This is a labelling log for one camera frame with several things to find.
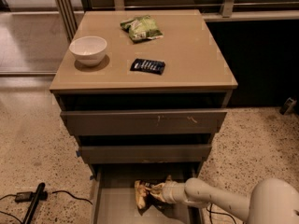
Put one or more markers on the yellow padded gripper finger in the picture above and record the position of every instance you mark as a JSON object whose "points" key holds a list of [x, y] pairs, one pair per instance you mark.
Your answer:
{"points": [[156, 191]]}

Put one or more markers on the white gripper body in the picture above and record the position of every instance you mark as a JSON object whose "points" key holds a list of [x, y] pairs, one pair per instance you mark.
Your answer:
{"points": [[168, 191]]}

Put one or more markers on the brown yellow chip bag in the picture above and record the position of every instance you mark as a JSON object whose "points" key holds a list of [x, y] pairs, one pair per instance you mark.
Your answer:
{"points": [[142, 192]]}

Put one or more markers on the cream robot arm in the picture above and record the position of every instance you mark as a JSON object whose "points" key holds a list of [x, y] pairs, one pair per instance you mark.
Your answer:
{"points": [[272, 201]]}

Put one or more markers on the middle grey drawer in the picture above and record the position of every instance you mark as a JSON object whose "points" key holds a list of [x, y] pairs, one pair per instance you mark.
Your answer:
{"points": [[144, 154]]}

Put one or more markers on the open bottom grey drawer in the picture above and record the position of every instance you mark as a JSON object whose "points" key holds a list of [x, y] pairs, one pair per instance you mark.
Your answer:
{"points": [[114, 195]]}

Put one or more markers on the top grey drawer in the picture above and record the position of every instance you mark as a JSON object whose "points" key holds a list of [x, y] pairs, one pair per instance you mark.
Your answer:
{"points": [[143, 122]]}

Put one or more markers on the grey three-drawer cabinet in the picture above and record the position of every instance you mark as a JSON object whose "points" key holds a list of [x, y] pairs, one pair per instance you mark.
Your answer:
{"points": [[196, 76]]}

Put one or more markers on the green chip bag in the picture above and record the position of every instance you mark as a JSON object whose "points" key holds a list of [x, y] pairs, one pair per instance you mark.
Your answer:
{"points": [[141, 28]]}

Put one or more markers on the black cylindrical tool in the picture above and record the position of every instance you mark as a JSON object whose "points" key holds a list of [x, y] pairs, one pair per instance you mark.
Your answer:
{"points": [[39, 195]]}

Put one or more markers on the dark blue snack packet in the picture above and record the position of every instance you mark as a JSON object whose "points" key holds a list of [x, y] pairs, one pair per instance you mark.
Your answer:
{"points": [[148, 66]]}

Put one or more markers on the black power adapter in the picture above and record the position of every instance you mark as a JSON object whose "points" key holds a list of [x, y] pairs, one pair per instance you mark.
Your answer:
{"points": [[22, 197]]}

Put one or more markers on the dark small floor device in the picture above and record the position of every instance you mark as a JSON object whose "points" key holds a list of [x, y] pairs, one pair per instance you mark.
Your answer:
{"points": [[288, 106]]}

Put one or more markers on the white ceramic bowl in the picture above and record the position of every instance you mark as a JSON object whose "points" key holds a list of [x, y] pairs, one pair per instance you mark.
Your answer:
{"points": [[89, 50]]}

